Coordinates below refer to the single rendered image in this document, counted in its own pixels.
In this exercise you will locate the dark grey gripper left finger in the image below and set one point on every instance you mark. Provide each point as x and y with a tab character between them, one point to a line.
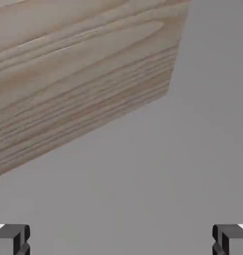
7	233

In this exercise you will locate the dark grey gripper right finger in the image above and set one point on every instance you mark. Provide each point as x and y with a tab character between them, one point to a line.
233	233

